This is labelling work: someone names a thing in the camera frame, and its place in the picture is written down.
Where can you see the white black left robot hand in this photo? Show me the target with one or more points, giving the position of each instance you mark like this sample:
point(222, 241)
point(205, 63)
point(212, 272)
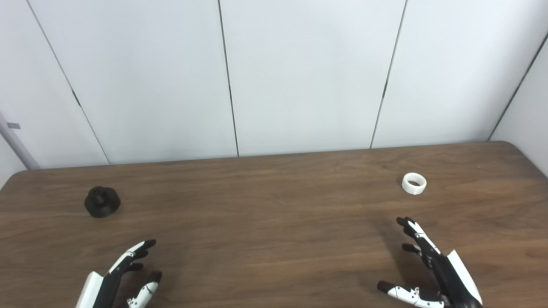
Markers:
point(99, 287)

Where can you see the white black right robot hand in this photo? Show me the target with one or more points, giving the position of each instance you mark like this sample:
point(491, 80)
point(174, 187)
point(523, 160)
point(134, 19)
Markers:
point(451, 278)

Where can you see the round black part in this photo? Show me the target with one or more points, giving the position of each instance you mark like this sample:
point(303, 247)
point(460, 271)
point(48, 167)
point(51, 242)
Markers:
point(102, 204)

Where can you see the grey metal pole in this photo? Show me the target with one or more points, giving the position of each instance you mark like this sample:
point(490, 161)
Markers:
point(17, 145)

